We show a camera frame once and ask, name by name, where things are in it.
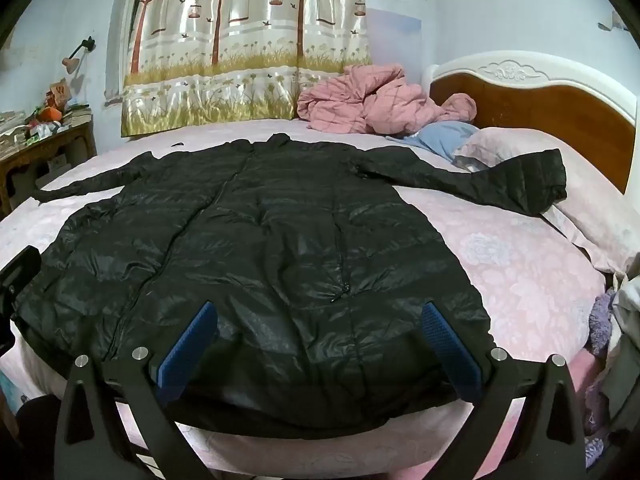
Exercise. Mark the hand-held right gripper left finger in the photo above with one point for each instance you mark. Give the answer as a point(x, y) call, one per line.
point(187, 345)

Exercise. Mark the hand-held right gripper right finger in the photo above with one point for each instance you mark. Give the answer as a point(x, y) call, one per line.
point(450, 350)

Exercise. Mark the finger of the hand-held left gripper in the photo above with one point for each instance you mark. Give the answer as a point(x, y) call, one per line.
point(17, 280)

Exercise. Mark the black puffer jacket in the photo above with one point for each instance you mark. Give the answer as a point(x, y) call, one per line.
point(275, 235)

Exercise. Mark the pile of pale clothes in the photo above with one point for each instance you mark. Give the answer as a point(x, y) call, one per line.
point(625, 340)

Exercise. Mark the bed with pink sheet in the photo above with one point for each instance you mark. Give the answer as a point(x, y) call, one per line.
point(525, 270)

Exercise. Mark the wooden desk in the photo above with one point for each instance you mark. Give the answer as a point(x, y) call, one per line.
point(45, 155)

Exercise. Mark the purple fluffy cloth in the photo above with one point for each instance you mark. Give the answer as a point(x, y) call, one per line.
point(602, 320)

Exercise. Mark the clutter of desk items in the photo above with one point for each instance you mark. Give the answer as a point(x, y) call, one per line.
point(30, 125)

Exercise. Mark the orange toy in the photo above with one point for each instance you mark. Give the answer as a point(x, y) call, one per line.
point(49, 113)

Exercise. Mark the pink pillow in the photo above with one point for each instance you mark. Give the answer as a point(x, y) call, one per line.
point(595, 205)

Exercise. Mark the light blue cloth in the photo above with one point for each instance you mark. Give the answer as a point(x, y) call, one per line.
point(442, 137)

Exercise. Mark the white and wooden headboard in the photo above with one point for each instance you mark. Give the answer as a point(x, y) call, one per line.
point(550, 110)

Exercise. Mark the pink quilt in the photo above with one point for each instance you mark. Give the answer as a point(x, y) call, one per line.
point(360, 102)

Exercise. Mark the tree print curtain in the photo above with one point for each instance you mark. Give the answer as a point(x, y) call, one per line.
point(240, 60)

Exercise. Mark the pink wall lamp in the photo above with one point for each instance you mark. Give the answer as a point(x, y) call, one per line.
point(70, 60)

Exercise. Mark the white window frame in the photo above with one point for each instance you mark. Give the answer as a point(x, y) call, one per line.
point(136, 5)

